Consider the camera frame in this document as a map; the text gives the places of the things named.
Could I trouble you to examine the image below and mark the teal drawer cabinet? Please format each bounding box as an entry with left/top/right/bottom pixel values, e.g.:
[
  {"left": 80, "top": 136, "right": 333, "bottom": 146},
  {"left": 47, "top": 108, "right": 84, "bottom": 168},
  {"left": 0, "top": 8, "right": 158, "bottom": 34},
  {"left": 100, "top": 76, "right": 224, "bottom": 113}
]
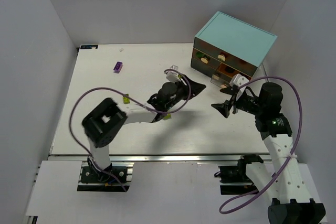
[{"left": 194, "top": 12, "right": 277, "bottom": 80}]

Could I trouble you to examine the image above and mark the purple lego brick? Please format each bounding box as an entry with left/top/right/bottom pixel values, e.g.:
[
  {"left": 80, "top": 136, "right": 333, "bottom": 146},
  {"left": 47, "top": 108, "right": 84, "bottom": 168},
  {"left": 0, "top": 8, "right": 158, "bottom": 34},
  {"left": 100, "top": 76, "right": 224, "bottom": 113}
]
[{"left": 113, "top": 61, "right": 123, "bottom": 73}]

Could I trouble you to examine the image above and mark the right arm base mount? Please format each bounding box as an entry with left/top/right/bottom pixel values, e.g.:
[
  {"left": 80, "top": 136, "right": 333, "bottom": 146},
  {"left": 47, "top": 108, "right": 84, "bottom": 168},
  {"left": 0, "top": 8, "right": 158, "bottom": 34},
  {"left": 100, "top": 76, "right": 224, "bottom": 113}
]
[{"left": 214, "top": 154, "right": 264, "bottom": 195}]

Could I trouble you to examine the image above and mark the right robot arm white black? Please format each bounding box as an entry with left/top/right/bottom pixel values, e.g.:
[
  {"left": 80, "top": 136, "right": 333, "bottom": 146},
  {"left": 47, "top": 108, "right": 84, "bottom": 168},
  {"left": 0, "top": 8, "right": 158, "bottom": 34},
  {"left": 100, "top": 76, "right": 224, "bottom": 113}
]
[{"left": 212, "top": 81, "right": 326, "bottom": 223}]

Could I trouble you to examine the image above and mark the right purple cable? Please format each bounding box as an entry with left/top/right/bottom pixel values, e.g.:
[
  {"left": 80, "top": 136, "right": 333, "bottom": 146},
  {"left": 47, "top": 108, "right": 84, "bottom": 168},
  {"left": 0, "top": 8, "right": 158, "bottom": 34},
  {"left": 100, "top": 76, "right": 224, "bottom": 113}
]
[{"left": 219, "top": 76, "right": 303, "bottom": 214}]

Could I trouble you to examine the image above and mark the lime L-shaped lego brick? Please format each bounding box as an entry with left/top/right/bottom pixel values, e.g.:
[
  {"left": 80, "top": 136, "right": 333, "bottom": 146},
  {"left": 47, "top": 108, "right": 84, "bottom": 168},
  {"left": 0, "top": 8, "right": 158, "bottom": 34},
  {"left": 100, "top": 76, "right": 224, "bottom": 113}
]
[{"left": 163, "top": 113, "right": 171, "bottom": 120}]

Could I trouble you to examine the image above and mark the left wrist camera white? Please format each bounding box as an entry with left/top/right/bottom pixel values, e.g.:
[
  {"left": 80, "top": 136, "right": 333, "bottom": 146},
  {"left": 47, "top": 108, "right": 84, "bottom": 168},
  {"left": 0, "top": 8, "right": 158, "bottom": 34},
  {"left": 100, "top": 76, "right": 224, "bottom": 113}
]
[{"left": 164, "top": 65, "right": 180, "bottom": 83}]

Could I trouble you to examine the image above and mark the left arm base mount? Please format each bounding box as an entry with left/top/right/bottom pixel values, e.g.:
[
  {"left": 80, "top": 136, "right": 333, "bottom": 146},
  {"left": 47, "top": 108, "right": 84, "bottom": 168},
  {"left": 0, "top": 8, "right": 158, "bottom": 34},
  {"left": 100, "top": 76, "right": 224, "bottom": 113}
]
[{"left": 77, "top": 162, "right": 133, "bottom": 193}]

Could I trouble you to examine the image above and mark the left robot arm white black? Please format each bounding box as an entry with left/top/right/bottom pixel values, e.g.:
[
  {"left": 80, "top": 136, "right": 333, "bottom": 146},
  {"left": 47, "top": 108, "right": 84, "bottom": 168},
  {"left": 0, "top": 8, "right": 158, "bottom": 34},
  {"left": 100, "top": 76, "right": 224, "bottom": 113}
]
[{"left": 82, "top": 75, "right": 206, "bottom": 172}]

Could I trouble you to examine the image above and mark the transparent drawer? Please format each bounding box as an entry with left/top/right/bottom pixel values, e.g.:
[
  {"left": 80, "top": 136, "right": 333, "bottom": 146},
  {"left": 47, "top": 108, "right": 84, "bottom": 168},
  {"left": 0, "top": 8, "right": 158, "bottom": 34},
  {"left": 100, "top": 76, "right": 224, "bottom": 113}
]
[
  {"left": 211, "top": 63, "right": 240, "bottom": 88},
  {"left": 191, "top": 48, "right": 221, "bottom": 77},
  {"left": 194, "top": 38, "right": 258, "bottom": 72}
]

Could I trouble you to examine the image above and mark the lime rectangular lego brick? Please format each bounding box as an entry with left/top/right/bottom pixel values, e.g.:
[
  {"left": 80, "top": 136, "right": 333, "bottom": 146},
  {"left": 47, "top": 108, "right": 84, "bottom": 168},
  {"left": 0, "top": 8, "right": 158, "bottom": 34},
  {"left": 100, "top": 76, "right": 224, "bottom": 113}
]
[{"left": 123, "top": 94, "right": 130, "bottom": 104}]

